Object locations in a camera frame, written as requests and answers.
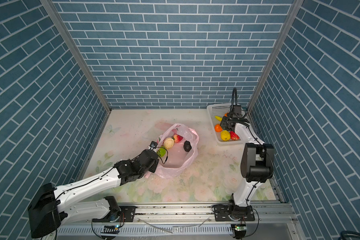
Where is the light green fruit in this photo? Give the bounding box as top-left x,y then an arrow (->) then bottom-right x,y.
157,147 -> 168,158

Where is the red fruit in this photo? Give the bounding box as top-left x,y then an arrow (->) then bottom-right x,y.
230,131 -> 240,141

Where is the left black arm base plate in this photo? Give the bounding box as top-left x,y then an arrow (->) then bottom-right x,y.
92,206 -> 137,224

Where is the yellow lemon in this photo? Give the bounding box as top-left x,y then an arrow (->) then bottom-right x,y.
220,130 -> 231,142

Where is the white garlic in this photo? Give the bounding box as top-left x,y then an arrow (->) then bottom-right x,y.
163,138 -> 175,150

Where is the red white peach in bag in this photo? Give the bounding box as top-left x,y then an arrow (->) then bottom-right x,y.
172,134 -> 184,143

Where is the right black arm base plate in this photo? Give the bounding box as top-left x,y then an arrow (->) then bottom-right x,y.
212,204 -> 255,222

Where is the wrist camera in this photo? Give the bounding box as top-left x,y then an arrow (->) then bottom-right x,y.
230,105 -> 243,118
149,141 -> 158,150

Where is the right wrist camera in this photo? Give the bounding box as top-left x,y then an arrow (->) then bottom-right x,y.
230,105 -> 243,118

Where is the white plastic basket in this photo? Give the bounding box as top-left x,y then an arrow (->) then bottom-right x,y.
206,102 -> 257,146

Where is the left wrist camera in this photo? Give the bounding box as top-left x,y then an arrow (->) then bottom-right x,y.
149,141 -> 158,150

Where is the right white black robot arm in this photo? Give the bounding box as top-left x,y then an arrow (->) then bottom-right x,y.
221,116 -> 274,212

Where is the orange fruit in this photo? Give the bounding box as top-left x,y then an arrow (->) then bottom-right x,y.
214,124 -> 223,133

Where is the pink plastic bag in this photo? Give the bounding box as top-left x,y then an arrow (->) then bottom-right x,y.
154,124 -> 199,179

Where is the aluminium front rail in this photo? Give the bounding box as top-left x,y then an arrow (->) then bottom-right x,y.
47,202 -> 301,226

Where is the dark avocado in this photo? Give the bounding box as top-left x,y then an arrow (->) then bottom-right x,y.
183,141 -> 192,153

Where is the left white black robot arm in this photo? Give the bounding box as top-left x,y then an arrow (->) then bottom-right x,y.
28,149 -> 161,239

